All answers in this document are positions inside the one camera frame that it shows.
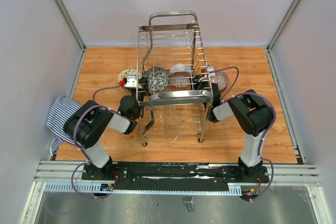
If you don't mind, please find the blue striped cloth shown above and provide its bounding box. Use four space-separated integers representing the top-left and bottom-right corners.
45 95 81 155

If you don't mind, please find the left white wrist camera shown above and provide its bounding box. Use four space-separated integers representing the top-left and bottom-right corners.
124 75 138 89

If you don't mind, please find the silver wire dish rack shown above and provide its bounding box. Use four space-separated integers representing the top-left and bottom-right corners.
136 10 212 146

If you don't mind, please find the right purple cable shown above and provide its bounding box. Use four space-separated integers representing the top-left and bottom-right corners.
201 66 277 204

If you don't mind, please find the grey slotted cable duct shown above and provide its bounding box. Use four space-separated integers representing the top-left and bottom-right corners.
44 182 242 196

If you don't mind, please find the black leaf coral bowl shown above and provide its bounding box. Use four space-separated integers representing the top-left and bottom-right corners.
145 67 169 92

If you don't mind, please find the plain white bowl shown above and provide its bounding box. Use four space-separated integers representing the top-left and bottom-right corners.
170 63 191 72

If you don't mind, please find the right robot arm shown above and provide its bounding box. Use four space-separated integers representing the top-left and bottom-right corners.
191 75 277 182

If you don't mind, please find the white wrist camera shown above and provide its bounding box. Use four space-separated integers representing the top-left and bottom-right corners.
124 75 138 89
205 66 215 81

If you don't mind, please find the purple cable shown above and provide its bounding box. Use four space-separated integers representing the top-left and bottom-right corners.
201 66 277 204
44 79 127 216

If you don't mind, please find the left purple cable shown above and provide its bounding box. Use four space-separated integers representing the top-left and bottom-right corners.
44 79 127 216

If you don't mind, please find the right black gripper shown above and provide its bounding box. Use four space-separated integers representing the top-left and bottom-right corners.
189 74 210 109

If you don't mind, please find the red ikat pattern bowl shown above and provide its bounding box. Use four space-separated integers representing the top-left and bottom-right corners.
210 71 228 92

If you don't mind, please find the red geometric pattern bowl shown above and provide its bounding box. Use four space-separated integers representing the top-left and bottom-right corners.
169 70 191 88

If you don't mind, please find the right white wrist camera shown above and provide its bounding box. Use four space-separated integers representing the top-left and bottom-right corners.
205 66 215 81

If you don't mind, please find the yellow rim leaf bowl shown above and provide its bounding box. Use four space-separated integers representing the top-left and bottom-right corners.
118 69 138 82

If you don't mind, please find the aluminium frame rail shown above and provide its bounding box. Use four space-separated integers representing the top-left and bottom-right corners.
53 0 86 51

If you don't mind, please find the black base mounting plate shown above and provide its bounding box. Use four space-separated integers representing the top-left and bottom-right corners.
81 162 270 189

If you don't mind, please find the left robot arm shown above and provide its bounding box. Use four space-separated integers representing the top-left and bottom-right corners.
63 75 149 180

